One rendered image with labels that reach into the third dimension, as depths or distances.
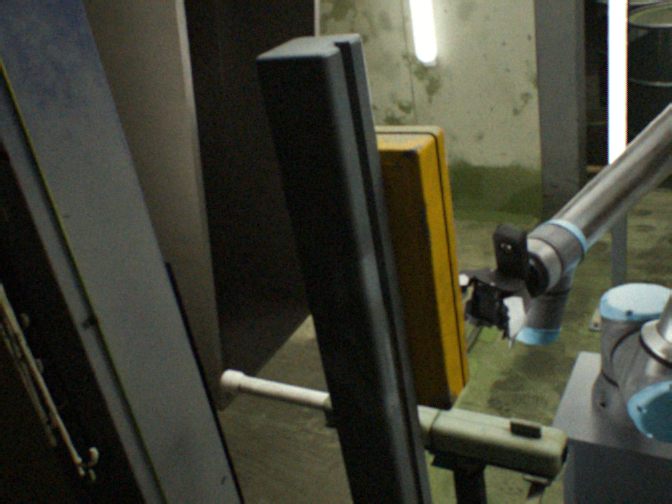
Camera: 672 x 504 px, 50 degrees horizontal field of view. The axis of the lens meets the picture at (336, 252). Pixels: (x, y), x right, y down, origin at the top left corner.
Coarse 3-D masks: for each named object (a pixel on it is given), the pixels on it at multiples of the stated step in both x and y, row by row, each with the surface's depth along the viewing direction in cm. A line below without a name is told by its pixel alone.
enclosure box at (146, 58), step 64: (128, 0) 151; (192, 0) 204; (256, 0) 207; (128, 64) 160; (192, 64) 211; (128, 128) 170; (192, 128) 162; (256, 128) 229; (192, 192) 170; (256, 192) 242; (192, 256) 181; (256, 256) 257; (192, 320) 194; (256, 320) 244
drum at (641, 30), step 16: (640, 32) 359; (656, 32) 352; (640, 48) 363; (656, 48) 355; (640, 64) 366; (656, 64) 359; (640, 80) 370; (656, 80) 362; (640, 96) 373; (656, 96) 366; (640, 112) 377; (656, 112) 369; (640, 128) 381
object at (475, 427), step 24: (240, 384) 103; (264, 384) 102; (312, 408) 98; (432, 432) 88; (456, 432) 86; (480, 432) 85; (504, 432) 84; (528, 432) 82; (552, 432) 83; (456, 456) 87; (480, 456) 85; (504, 456) 83; (528, 456) 82; (552, 456) 80; (456, 480) 90; (480, 480) 90
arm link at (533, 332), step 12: (540, 300) 123; (552, 300) 122; (564, 300) 124; (528, 312) 125; (540, 312) 124; (552, 312) 124; (564, 312) 127; (528, 324) 126; (540, 324) 125; (552, 324) 125; (528, 336) 126; (540, 336) 126; (552, 336) 127
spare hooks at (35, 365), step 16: (0, 208) 89; (0, 288) 90; (0, 304) 90; (0, 320) 95; (16, 320) 97; (16, 336) 92; (16, 352) 96; (32, 368) 94; (32, 384) 99; (32, 400) 100; (48, 400) 96; (64, 400) 105; (48, 432) 103; (64, 432) 99; (80, 464) 101
